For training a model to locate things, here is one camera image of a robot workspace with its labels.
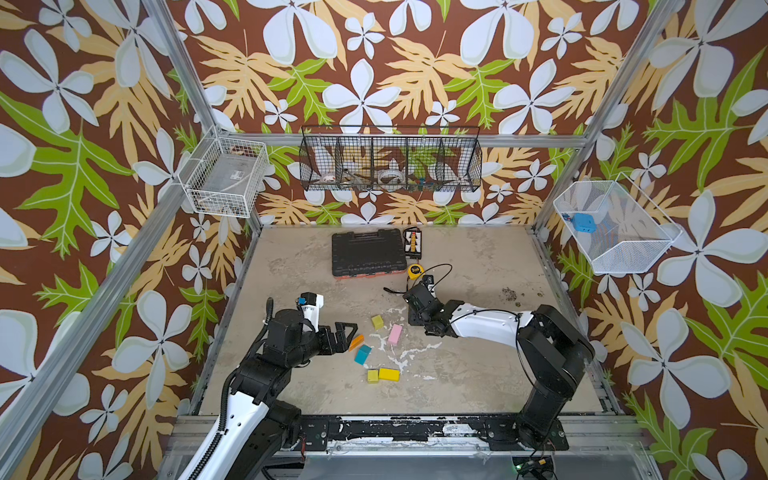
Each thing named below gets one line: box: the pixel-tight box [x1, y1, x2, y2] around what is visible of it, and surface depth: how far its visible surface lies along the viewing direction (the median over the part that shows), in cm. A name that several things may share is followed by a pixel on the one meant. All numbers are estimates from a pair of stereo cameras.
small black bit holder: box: [403, 226, 422, 260], surface depth 116 cm
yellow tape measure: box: [407, 263, 425, 281], surface depth 106 cm
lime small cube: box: [367, 370, 379, 384], surface depth 84 cm
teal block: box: [354, 344, 373, 366], surface depth 89 cm
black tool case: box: [331, 228, 407, 280], surface depth 108 cm
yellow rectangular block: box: [378, 368, 401, 382], surface depth 85 cm
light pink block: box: [388, 324, 402, 343], surface depth 93 cm
